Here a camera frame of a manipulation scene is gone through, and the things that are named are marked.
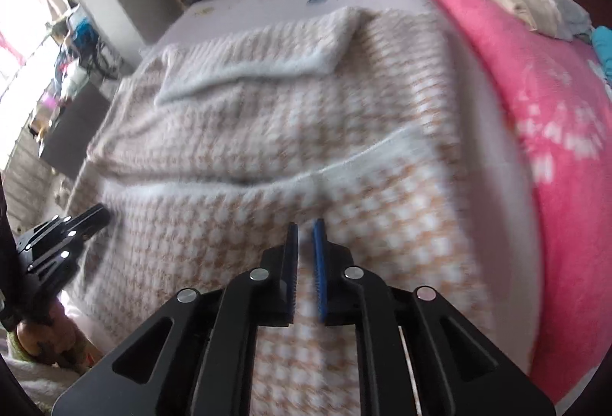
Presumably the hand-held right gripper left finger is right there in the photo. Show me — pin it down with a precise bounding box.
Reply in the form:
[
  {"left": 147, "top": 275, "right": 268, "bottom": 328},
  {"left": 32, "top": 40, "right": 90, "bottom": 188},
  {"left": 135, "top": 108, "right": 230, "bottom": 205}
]
[{"left": 52, "top": 222, "right": 299, "bottom": 416}]

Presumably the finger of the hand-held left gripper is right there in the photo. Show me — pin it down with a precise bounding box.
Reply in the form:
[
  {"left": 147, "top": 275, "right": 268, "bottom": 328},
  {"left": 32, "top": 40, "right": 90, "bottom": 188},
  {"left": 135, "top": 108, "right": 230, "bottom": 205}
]
[
  {"left": 18, "top": 203, "right": 112, "bottom": 250},
  {"left": 25, "top": 221, "right": 104, "bottom": 274}
]

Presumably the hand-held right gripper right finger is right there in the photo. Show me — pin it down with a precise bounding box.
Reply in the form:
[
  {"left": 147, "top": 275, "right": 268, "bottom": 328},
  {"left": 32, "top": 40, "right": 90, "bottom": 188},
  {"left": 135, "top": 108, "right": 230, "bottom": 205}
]
[{"left": 312, "top": 219, "right": 558, "bottom": 416}]

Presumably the beige white houndstooth garment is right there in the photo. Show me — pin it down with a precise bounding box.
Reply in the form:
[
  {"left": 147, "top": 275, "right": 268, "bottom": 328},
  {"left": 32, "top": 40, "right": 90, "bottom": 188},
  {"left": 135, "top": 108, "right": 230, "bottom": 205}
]
[{"left": 62, "top": 7, "right": 498, "bottom": 416}]

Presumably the person's left hand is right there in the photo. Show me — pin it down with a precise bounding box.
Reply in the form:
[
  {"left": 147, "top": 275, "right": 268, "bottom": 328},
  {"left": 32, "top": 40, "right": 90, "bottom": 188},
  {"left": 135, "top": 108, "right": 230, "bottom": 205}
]
[{"left": 16, "top": 299, "right": 80, "bottom": 362}]

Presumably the dark grey cabinet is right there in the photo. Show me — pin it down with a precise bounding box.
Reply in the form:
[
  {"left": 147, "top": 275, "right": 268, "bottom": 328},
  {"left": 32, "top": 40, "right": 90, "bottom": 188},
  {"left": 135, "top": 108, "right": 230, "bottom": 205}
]
[{"left": 38, "top": 86, "right": 118, "bottom": 180}]

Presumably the blue hanging garment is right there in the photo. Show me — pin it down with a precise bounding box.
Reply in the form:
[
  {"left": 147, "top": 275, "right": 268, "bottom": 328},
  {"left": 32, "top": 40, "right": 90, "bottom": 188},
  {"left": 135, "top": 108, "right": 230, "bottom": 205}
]
[{"left": 72, "top": 11, "right": 100, "bottom": 59}]

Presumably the pink floral blanket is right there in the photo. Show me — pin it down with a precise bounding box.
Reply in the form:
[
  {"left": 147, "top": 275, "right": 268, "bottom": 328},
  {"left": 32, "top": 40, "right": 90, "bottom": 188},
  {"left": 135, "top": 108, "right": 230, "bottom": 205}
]
[{"left": 397, "top": 0, "right": 612, "bottom": 402}]

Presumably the light blue grey garment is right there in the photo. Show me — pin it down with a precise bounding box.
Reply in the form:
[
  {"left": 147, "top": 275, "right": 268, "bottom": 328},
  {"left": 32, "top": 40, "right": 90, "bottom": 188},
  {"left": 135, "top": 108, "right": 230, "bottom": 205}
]
[{"left": 535, "top": 0, "right": 594, "bottom": 41}]

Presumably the turquoise garment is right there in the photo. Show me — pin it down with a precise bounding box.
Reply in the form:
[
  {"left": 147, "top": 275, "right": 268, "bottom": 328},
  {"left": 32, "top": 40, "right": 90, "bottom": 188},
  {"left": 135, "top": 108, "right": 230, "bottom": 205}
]
[{"left": 592, "top": 26, "right": 612, "bottom": 86}]

